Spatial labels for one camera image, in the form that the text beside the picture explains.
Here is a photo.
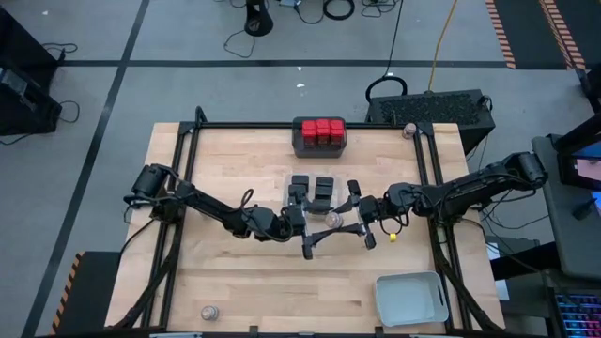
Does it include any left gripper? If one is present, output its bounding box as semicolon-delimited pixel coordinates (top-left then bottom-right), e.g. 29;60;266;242
281;192;340;261

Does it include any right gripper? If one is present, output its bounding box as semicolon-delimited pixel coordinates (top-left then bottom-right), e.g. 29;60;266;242
333;179;384;251

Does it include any clear plastic bin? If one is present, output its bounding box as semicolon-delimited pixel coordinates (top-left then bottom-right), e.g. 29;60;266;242
283;172;347;221

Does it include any dark grey plastic bin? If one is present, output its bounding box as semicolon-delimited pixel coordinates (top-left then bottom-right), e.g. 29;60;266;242
291;115;347;159

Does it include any white plastic bin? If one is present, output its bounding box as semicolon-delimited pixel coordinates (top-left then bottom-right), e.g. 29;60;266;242
374;270;451;329

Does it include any black computer tower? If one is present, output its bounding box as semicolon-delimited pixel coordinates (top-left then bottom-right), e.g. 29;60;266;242
364;88;497;155

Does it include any grey desk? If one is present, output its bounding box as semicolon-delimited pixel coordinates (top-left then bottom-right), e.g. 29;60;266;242
532;133;601;283

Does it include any black hazard-striped floor mat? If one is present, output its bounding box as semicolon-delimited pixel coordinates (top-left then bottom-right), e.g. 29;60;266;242
485;0;588;71
49;251;122;337

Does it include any small black desk device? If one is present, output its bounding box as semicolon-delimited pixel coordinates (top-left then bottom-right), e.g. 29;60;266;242
571;197;598;222

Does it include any black computer monitor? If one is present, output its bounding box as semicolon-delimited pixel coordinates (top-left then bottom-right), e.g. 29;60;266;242
556;115;601;192

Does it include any backlit rainbow keyboard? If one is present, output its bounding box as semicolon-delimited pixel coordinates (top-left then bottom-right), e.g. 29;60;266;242
553;293;601;338

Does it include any black equipment case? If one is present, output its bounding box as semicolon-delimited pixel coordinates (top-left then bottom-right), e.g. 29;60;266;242
0;7;60;71
0;65;63;137

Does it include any black aluminium table frame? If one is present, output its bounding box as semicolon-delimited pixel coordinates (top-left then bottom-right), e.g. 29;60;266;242
111;105;507;338

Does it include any black cable with loop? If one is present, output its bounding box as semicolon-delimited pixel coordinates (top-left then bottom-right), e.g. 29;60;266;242
364;0;408;103

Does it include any yellow cable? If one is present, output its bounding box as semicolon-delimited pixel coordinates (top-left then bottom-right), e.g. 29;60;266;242
425;0;459;94

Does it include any thin black floor cable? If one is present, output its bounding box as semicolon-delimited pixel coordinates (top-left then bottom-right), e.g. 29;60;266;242
223;27;257;60

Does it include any coiled black cable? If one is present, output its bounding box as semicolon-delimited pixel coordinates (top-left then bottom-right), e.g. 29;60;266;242
322;0;357;22

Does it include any black pedestal stand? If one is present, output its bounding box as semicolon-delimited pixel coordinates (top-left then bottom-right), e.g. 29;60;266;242
243;0;274;38

